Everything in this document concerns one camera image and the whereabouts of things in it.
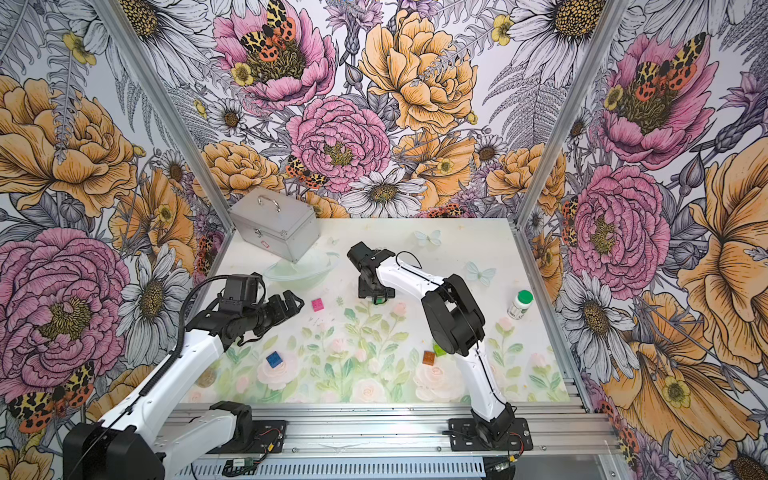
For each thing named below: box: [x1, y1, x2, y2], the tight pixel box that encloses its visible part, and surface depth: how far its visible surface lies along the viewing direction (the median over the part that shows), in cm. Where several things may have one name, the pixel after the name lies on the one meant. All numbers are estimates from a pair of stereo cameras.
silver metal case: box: [227, 186, 321, 263], surface depth 106 cm
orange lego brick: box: [422, 351, 436, 366], surface depth 87 cm
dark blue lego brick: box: [266, 351, 283, 369], surface depth 87 cm
